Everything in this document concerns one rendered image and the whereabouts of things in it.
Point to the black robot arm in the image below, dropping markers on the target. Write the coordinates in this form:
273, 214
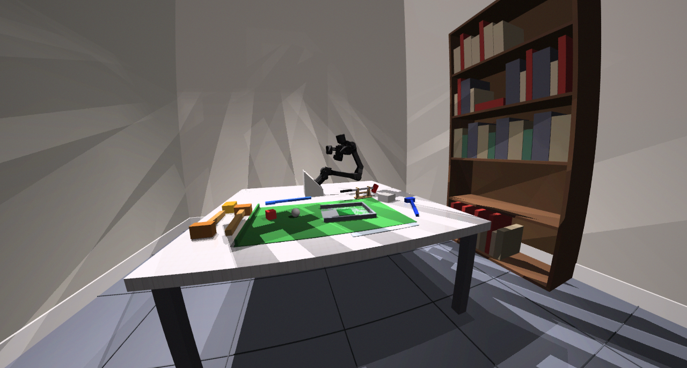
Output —
325, 171

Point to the red cube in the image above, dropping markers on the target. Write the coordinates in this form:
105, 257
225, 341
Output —
270, 214

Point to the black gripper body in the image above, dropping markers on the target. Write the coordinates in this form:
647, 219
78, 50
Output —
338, 148

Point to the yellow block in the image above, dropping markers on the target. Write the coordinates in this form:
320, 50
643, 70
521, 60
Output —
229, 207

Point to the blue golf putter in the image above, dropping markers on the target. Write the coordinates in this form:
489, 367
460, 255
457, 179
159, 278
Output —
412, 200

